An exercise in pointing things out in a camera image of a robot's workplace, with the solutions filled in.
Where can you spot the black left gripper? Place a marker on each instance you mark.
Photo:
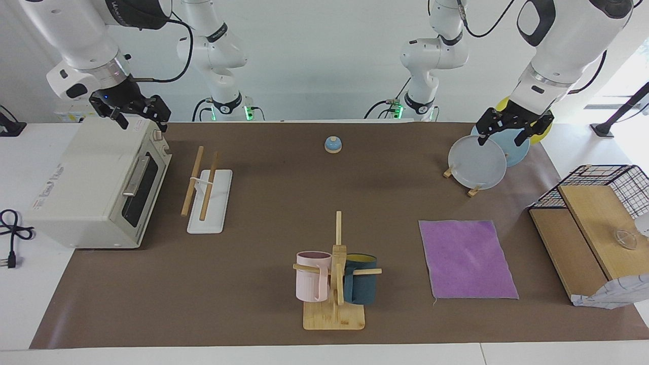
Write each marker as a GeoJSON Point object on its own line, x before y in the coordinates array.
{"type": "Point", "coordinates": [517, 117]}

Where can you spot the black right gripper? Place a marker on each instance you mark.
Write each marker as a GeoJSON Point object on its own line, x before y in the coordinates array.
{"type": "Point", "coordinates": [124, 99]}

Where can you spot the purple grey-backed towel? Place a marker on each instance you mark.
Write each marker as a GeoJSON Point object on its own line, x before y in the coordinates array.
{"type": "Point", "coordinates": [466, 258]}

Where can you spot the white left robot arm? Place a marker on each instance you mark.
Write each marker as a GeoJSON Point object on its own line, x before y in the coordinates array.
{"type": "Point", "coordinates": [568, 40]}

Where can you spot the wooden plate rack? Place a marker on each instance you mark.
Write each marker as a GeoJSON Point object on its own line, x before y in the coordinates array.
{"type": "Point", "coordinates": [474, 191]}

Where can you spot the white wooden-bar towel rack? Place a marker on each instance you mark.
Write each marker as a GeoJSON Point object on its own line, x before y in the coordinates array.
{"type": "Point", "coordinates": [213, 213]}

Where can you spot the light blue plate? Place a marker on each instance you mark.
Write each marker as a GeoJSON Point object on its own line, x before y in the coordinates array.
{"type": "Point", "coordinates": [512, 155]}

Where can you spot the yellow plate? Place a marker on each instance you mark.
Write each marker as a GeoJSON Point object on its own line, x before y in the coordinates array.
{"type": "Point", "coordinates": [542, 135]}

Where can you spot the grey translucent plate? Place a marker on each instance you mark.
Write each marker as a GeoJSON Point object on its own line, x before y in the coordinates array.
{"type": "Point", "coordinates": [476, 165]}

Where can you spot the white box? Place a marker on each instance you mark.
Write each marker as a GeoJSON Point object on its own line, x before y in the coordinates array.
{"type": "Point", "coordinates": [71, 115]}

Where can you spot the cream toaster oven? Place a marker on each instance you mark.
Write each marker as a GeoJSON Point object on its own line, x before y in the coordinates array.
{"type": "Point", "coordinates": [86, 177]}

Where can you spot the black stand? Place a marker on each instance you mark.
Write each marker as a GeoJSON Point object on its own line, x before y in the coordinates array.
{"type": "Point", "coordinates": [621, 109]}

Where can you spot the black desk clamp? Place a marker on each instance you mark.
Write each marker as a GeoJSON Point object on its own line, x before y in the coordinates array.
{"type": "Point", "coordinates": [10, 128]}

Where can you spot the white translucent bowl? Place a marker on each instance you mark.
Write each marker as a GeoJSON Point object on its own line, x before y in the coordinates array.
{"type": "Point", "coordinates": [643, 225]}

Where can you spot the blue service bell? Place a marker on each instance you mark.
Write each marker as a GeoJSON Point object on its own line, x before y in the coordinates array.
{"type": "Point", "coordinates": [333, 146]}

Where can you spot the brown table mat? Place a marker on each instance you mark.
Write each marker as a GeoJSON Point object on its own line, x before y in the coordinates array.
{"type": "Point", "coordinates": [253, 253]}

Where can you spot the teal mug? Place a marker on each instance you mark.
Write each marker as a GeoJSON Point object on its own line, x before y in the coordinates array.
{"type": "Point", "coordinates": [362, 289]}

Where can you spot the pink mug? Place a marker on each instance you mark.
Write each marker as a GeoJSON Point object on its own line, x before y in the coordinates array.
{"type": "Point", "coordinates": [309, 284]}

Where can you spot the wooden mug tree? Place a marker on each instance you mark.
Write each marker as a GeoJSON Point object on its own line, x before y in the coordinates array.
{"type": "Point", "coordinates": [334, 317]}

